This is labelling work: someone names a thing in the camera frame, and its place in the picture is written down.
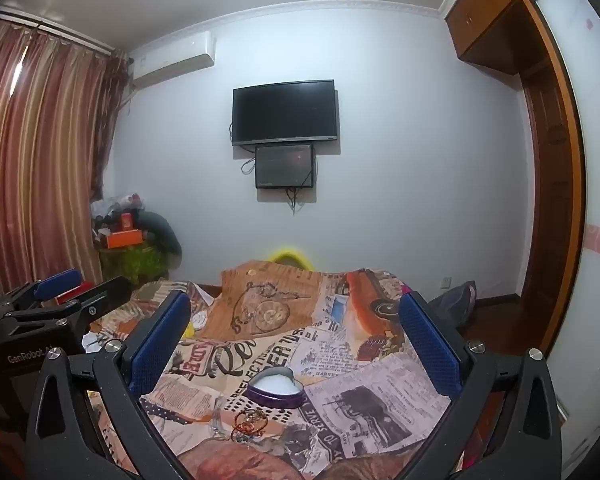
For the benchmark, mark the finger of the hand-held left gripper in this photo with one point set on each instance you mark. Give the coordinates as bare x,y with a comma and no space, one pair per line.
105,292
57,281

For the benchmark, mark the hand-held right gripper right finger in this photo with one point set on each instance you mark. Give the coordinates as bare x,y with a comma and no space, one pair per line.
430,350

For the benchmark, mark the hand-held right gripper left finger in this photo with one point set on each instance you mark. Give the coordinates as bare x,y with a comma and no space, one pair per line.
162,345

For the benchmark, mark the purple heart-shaped tin box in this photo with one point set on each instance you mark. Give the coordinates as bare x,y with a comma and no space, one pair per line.
275,387

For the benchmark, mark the yellow cloth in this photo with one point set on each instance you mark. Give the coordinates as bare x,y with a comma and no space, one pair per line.
190,329

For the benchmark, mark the green cloth covered table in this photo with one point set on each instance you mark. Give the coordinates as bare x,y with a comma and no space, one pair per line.
135,262

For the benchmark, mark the white cloth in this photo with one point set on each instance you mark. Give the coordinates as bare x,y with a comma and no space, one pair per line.
200,320

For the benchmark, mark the dark bag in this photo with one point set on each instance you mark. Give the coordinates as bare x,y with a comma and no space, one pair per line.
455,302

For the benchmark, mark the orange box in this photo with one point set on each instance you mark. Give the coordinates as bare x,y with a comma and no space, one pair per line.
125,239

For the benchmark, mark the pink cloth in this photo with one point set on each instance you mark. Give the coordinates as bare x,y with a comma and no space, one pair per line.
407,290

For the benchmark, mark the small red box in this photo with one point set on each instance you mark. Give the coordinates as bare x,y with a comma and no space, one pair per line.
126,221

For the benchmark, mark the dark green cushion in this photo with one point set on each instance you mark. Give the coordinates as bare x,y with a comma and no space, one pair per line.
162,230

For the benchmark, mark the pile of white bags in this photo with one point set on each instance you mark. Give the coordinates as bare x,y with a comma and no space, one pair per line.
110,207

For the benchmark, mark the printed newspaper pattern blanket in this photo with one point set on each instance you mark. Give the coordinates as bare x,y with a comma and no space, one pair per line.
290,340

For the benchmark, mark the striped brown curtain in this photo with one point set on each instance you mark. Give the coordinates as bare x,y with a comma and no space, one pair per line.
45,150

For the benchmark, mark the yellow plastic object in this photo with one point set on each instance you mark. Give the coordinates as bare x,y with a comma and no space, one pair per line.
290,255

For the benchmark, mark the white door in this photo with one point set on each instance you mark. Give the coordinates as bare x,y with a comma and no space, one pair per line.
595,170

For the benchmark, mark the white air conditioner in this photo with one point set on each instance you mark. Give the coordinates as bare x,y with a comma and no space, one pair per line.
172,57

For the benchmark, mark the wooden overhead cabinet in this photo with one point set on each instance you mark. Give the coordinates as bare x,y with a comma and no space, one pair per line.
490,15

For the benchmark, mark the white wall socket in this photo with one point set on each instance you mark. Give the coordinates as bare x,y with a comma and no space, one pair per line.
445,281

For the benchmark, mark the wooden door frame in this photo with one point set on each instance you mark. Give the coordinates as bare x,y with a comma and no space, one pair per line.
550,185

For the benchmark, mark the small black wall screen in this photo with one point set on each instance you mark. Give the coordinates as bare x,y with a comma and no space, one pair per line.
284,166

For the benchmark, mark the black wall television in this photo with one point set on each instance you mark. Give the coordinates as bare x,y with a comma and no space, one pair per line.
284,112

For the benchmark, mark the curtain rail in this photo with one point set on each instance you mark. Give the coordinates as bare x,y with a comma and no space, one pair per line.
55,25

